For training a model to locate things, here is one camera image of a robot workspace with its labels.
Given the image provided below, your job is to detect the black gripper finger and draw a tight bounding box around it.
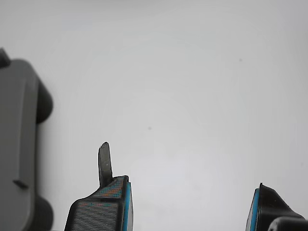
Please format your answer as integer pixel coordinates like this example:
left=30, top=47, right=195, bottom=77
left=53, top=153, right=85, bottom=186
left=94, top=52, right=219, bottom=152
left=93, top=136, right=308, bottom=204
left=245, top=182, right=308, bottom=231
left=64, top=141, right=134, bottom=231

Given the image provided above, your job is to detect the light gray plastic box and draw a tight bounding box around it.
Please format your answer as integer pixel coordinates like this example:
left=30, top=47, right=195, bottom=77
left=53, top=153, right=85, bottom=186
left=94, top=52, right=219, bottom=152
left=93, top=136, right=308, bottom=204
left=0, top=47, right=54, bottom=231

